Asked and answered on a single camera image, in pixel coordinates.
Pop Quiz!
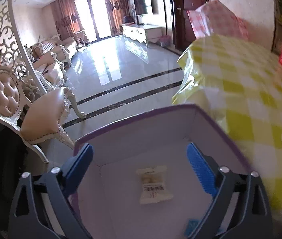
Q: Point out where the beige sofa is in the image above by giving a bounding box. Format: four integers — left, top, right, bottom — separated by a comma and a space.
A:
32, 34, 78, 86

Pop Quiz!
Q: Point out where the pink checkered covered chair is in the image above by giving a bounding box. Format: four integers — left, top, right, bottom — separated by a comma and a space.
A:
187, 0, 249, 40

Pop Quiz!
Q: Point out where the white TV cabinet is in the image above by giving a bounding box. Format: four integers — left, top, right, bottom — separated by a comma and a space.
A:
121, 24, 162, 46

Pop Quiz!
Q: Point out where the white small snack packet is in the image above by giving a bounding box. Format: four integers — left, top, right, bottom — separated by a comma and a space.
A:
136, 166, 173, 205

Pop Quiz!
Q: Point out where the purple storage box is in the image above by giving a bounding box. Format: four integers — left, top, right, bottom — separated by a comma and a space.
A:
73, 104, 250, 238

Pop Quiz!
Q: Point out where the dark wooden door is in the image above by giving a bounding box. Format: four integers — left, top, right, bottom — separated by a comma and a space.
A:
171, 0, 209, 51

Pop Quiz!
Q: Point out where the beige leather dining chair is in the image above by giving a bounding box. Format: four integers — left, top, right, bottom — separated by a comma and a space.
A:
0, 66, 85, 164

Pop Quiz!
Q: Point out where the white carved room divider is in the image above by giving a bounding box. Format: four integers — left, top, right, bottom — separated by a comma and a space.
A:
0, 0, 47, 100

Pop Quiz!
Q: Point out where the yellow checkered tablecloth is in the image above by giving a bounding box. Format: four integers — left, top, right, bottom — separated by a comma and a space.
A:
172, 35, 282, 212

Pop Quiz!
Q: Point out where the wall television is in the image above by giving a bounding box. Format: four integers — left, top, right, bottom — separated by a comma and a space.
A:
133, 0, 147, 16

